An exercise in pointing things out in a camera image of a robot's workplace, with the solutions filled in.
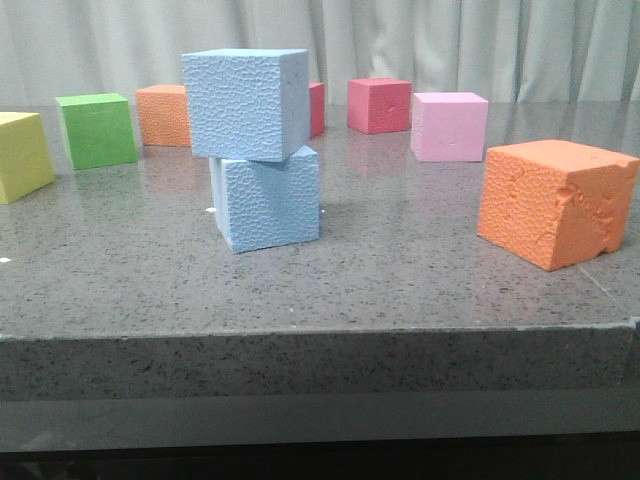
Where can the light blue foam cube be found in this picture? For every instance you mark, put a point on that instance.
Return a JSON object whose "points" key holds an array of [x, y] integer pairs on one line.
{"points": [[248, 104], [267, 204]]}

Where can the red textured foam cube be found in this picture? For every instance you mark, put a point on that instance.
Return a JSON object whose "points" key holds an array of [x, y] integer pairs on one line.
{"points": [[317, 108]]}

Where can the pink foam cube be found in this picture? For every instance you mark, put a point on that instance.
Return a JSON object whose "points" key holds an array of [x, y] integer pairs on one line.
{"points": [[448, 126]]}

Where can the orange textured foam cube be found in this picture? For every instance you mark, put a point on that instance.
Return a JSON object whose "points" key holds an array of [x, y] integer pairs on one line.
{"points": [[163, 115]]}

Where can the damaged orange foam cube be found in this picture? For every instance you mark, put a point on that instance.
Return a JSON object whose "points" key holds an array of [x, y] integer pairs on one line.
{"points": [[556, 203]]}

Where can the green foam cube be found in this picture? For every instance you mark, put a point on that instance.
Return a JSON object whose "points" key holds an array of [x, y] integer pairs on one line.
{"points": [[97, 130]]}

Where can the pale green curtain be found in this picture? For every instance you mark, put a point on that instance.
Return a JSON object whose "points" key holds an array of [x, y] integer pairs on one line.
{"points": [[506, 51]]}

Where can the yellow foam cube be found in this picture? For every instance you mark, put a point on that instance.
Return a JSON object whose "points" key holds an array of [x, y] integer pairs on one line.
{"points": [[25, 159]]}

